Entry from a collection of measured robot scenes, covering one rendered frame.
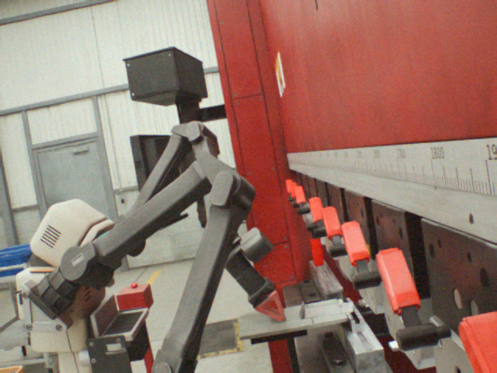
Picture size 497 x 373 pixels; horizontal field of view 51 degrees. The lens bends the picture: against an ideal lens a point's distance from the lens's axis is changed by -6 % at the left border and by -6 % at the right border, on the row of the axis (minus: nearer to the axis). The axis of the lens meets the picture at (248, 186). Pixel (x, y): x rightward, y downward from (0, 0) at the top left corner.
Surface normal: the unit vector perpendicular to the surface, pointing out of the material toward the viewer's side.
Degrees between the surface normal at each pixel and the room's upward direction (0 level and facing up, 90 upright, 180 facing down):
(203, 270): 66
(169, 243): 90
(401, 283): 39
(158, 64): 90
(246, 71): 90
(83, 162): 90
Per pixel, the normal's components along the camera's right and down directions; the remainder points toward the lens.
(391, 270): -0.15, -0.73
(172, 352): -0.33, -0.31
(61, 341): 0.01, 0.05
